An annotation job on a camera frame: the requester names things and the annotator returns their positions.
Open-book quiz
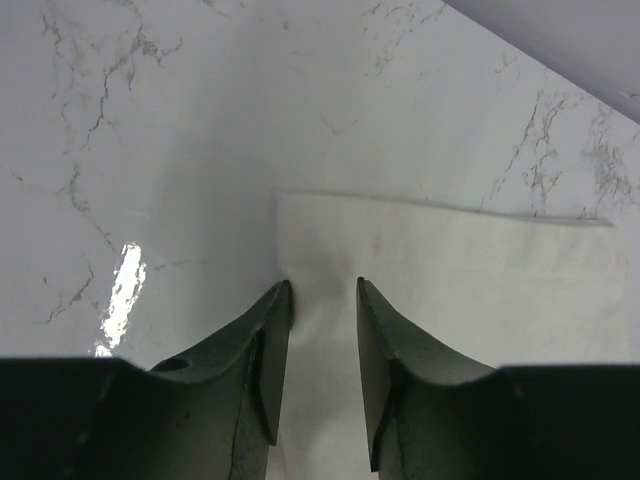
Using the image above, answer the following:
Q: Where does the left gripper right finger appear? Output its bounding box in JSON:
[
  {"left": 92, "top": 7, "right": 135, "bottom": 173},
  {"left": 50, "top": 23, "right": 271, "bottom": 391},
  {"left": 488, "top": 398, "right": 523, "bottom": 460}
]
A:
[{"left": 356, "top": 278, "right": 639, "bottom": 479}]

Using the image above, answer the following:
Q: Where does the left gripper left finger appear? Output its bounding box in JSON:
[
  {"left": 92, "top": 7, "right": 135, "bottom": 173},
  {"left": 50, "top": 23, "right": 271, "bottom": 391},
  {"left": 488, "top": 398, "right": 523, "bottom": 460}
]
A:
[{"left": 1, "top": 281, "right": 293, "bottom": 479}]

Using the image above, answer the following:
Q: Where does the white coca-cola t-shirt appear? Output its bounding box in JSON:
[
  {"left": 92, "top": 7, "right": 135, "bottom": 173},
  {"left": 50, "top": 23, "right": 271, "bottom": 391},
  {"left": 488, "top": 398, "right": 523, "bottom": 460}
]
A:
[{"left": 267, "top": 191, "right": 631, "bottom": 479}]

